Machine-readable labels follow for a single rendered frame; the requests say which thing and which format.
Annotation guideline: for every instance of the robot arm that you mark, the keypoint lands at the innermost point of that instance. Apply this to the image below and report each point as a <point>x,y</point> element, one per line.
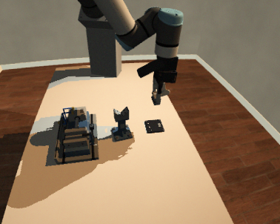
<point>129,33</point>

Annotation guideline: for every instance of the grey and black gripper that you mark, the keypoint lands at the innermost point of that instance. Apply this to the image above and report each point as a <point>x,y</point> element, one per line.
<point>165,73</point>

